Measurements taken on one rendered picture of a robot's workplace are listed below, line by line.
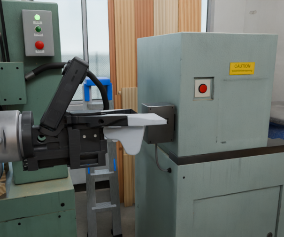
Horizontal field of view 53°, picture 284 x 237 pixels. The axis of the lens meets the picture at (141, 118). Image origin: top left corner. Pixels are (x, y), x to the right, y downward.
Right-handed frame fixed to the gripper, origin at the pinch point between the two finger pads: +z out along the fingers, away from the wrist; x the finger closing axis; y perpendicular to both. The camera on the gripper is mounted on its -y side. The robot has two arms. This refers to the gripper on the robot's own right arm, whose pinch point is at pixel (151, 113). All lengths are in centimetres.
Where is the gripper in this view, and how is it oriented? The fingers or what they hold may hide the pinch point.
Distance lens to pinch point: 48.3
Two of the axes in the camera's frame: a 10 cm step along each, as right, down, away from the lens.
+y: 0.4, 9.9, 1.0
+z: 9.6, -0.6, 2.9
